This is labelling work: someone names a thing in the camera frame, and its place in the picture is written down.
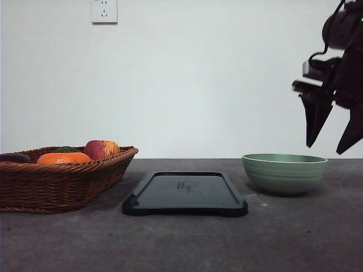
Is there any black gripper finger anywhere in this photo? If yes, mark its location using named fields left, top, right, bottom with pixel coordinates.
left=336, top=108, right=363, bottom=154
left=299, top=92, right=334, bottom=148

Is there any white wall socket left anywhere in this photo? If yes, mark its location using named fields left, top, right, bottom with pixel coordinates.
left=91, top=0, right=118, bottom=26

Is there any orange fruit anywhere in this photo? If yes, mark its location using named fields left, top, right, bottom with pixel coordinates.
left=36, top=152, right=92, bottom=164

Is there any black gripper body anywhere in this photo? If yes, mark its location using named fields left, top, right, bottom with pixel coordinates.
left=292, top=14, right=363, bottom=133

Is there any dark blue rectangular tray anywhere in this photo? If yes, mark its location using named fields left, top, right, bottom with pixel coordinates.
left=122, top=172, right=248, bottom=217

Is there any red yellow apple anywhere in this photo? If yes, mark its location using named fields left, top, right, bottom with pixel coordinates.
left=85, top=140, right=120, bottom=159

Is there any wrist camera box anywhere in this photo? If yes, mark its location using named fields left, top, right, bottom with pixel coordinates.
left=302, top=57, right=342, bottom=81

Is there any dark purple plum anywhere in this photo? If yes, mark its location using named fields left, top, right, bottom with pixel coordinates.
left=0, top=153, right=30, bottom=163

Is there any green avocado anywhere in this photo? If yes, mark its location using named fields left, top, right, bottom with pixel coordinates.
left=54, top=146, right=80, bottom=152

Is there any brown wicker basket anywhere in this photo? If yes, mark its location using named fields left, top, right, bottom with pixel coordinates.
left=0, top=146, right=138, bottom=214

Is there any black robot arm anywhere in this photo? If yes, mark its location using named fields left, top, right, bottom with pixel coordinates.
left=302, top=0, right=363, bottom=155

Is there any light green ceramic bowl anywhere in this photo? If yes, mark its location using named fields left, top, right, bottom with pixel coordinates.
left=242, top=153, right=328, bottom=193

